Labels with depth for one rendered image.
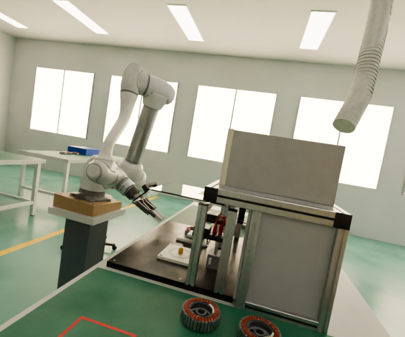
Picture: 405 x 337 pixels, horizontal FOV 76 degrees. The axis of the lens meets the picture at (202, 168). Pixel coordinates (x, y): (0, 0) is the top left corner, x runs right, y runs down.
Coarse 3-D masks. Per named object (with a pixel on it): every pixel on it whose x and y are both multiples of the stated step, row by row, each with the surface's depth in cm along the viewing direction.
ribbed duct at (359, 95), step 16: (384, 0) 199; (368, 16) 207; (384, 16) 199; (368, 32) 203; (384, 32) 200; (368, 48) 200; (368, 64) 197; (352, 80) 204; (368, 80) 195; (352, 96) 194; (368, 96) 193; (352, 112) 188; (336, 128) 201; (352, 128) 191
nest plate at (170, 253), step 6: (168, 246) 116; (174, 246) 117; (180, 246) 118; (162, 252) 108; (168, 252) 109; (174, 252) 110; (186, 252) 112; (162, 258) 104; (168, 258) 104; (174, 258) 104; (180, 258) 105; (186, 258) 106; (180, 264) 102; (186, 264) 102
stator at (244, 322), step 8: (240, 320) 72; (248, 320) 72; (256, 320) 73; (264, 320) 74; (240, 328) 69; (248, 328) 69; (256, 328) 71; (264, 328) 72; (272, 328) 71; (240, 336) 68; (248, 336) 67; (256, 336) 67; (264, 336) 67; (272, 336) 67; (280, 336) 68
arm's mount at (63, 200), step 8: (72, 192) 168; (56, 200) 155; (64, 200) 153; (72, 200) 151; (80, 200) 153; (112, 200) 172; (64, 208) 153; (72, 208) 152; (80, 208) 150; (88, 208) 148; (96, 208) 150; (104, 208) 158; (112, 208) 166; (120, 208) 175
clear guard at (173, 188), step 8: (168, 184) 108; (176, 184) 111; (144, 192) 92; (152, 192) 101; (160, 192) 90; (168, 192) 90; (176, 192) 93; (184, 192) 96; (192, 192) 98; (136, 200) 94; (200, 200) 87
